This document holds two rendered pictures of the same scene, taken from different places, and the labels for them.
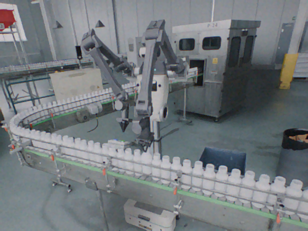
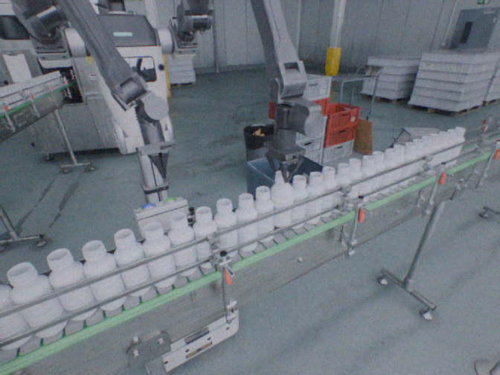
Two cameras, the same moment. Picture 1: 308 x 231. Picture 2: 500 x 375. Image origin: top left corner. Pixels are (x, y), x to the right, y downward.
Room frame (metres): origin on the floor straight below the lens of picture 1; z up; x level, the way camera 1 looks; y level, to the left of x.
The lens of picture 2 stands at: (0.74, 0.60, 1.53)
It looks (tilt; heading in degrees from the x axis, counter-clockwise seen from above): 30 degrees down; 301
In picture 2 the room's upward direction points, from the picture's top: 1 degrees counter-clockwise
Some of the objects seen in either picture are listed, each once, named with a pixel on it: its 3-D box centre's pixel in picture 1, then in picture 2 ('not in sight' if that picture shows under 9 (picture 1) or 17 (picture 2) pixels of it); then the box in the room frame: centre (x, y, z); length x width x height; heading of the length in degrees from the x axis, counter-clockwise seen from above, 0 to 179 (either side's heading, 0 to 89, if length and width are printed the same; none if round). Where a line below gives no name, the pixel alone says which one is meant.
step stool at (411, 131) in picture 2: not in sight; (416, 143); (0.58, -3.58, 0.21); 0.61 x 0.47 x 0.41; 115
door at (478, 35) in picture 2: not in sight; (466, 49); (-0.25, -10.64, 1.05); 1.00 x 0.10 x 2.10; 151
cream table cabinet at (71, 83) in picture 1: (80, 94); not in sight; (5.34, 1.57, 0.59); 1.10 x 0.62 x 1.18; 133
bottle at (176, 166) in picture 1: (176, 171); (325, 192); (0.92, -0.18, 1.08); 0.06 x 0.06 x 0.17
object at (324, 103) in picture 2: not in sight; (298, 107); (1.89, -2.46, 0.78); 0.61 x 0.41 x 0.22; 68
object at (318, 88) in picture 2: not in sight; (299, 88); (1.89, -2.45, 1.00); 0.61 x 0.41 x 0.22; 69
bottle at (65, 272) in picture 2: (80, 149); (72, 284); (1.26, 0.45, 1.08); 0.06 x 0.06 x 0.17
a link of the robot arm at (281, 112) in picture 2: (144, 122); (287, 115); (1.00, -0.02, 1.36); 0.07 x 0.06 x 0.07; 152
